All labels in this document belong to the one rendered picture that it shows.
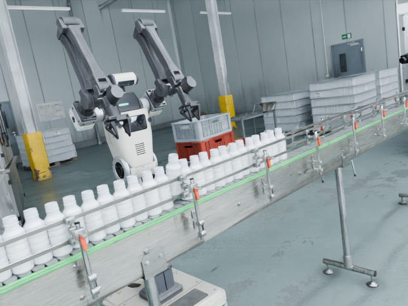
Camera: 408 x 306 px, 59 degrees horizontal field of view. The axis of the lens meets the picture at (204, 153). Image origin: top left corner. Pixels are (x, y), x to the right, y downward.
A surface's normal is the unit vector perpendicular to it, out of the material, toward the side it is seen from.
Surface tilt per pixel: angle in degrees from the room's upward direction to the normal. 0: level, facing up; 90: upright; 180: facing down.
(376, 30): 90
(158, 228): 90
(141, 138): 90
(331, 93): 91
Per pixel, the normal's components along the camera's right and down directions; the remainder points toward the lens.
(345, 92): -0.69, 0.23
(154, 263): 0.68, 0.02
